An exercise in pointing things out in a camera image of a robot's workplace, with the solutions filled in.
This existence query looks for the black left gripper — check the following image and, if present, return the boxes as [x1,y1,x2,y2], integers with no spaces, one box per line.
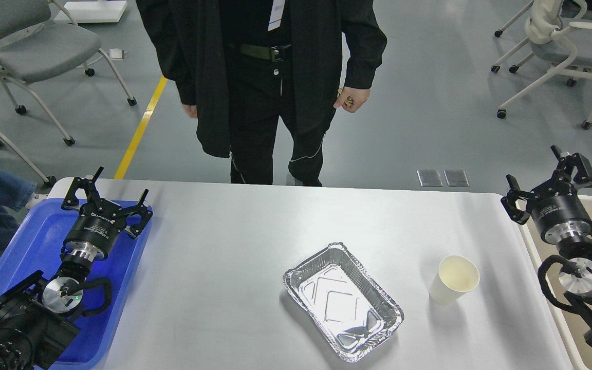
[61,166,153,261]

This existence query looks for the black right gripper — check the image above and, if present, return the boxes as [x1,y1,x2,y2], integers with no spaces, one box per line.
[501,145,592,245]

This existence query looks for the white paper cup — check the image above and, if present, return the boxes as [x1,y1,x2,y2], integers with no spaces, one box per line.
[429,255,480,305]

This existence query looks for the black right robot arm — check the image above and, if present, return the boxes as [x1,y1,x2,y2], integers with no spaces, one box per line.
[501,145,592,347]

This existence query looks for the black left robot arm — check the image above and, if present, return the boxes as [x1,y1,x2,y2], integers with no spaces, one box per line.
[0,169,154,369]

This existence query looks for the beige plastic bin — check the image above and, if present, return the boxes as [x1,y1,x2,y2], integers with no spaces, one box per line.
[519,196,592,369]

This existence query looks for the blue plastic tray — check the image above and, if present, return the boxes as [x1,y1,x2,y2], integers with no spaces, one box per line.
[0,198,152,369]

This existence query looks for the metal floor socket plate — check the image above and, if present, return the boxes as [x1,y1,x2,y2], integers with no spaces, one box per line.
[417,170,442,188]

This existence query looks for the white grey chair right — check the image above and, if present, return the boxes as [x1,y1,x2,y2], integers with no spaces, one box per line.
[491,1,592,130]

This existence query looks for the person in black clothes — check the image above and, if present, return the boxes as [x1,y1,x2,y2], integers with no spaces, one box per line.
[137,1,387,187]

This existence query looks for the white base board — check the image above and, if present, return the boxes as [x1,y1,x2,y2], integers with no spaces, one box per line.
[64,1,128,24]

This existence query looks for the aluminium foil tray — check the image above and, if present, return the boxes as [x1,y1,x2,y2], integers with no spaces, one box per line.
[283,242,404,363]

